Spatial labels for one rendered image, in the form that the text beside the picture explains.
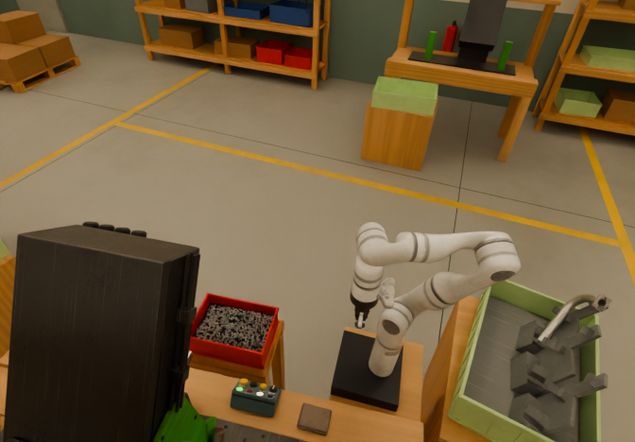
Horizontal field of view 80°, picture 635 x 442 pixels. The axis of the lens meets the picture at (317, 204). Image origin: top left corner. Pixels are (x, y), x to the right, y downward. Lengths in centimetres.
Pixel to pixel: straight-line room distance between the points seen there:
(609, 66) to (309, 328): 443
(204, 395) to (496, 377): 107
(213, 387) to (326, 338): 126
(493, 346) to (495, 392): 19
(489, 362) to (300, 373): 118
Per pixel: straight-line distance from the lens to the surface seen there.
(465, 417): 160
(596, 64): 554
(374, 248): 85
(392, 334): 130
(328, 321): 270
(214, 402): 148
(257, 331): 162
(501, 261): 99
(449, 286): 108
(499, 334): 183
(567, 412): 154
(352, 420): 144
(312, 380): 249
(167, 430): 109
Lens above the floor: 223
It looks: 39 degrees down
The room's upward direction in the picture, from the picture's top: 3 degrees clockwise
